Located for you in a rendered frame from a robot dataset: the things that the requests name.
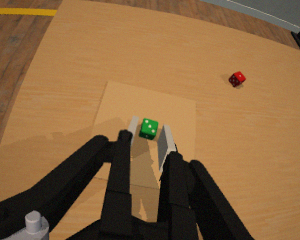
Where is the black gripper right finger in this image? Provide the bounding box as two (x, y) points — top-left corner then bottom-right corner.
(157, 124), (255, 240)

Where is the green die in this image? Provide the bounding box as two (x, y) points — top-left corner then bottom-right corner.
(139, 118), (159, 140)

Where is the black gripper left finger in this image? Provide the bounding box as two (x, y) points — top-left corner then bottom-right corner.
(0, 115), (139, 240)

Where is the red die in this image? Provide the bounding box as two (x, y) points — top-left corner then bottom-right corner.
(228, 71), (246, 87)

